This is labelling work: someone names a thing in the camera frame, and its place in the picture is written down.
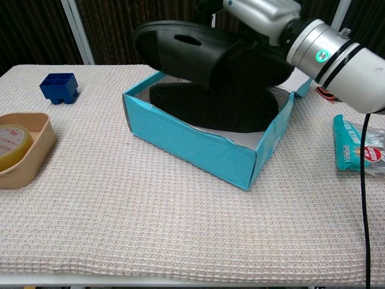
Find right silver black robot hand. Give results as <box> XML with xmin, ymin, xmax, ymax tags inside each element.
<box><xmin>223</xmin><ymin>0</ymin><xmax>301</xmax><ymax>49</ymax></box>

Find black rubber slipper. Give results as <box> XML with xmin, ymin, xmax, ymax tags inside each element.
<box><xmin>149</xmin><ymin>82</ymin><xmax>279</xmax><ymax>133</ymax></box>
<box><xmin>134</xmin><ymin>20</ymin><xmax>297</xmax><ymax>89</ymax></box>

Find teal cardboard shoe box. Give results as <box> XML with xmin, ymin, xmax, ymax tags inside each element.
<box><xmin>122</xmin><ymin>69</ymin><xmax>313</xmax><ymax>191</ymax></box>

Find dark ribbed partition panel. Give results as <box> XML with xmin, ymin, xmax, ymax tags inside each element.
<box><xmin>0</xmin><ymin>0</ymin><xmax>84</xmax><ymax>76</ymax></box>
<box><xmin>345</xmin><ymin>0</ymin><xmax>385</xmax><ymax>61</ymax></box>
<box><xmin>299</xmin><ymin>0</ymin><xmax>342</xmax><ymax>23</ymax></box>
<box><xmin>70</xmin><ymin>0</ymin><xmax>225</xmax><ymax>66</ymax></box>

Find grey striped sock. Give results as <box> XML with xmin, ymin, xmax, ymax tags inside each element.
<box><xmin>315</xmin><ymin>86</ymin><xmax>340</xmax><ymax>105</ymax></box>

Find teal snack package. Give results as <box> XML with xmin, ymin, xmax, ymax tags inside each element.
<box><xmin>333</xmin><ymin>114</ymin><xmax>385</xmax><ymax>179</ymax></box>

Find blue cube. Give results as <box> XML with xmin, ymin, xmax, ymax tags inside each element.
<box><xmin>39</xmin><ymin>73</ymin><xmax>80</xmax><ymax>105</ymax></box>

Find beige woven table cloth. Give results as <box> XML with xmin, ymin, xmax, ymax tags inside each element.
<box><xmin>0</xmin><ymin>63</ymin><xmax>385</xmax><ymax>279</ymax></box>

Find beige plastic tray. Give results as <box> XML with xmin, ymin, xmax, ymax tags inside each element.
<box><xmin>0</xmin><ymin>113</ymin><xmax>58</xmax><ymax>190</ymax></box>

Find clear tape roll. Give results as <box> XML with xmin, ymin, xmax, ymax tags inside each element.
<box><xmin>0</xmin><ymin>125</ymin><xmax>32</xmax><ymax>172</ymax></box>

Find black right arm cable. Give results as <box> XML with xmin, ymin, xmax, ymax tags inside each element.
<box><xmin>359</xmin><ymin>111</ymin><xmax>373</xmax><ymax>289</ymax></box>

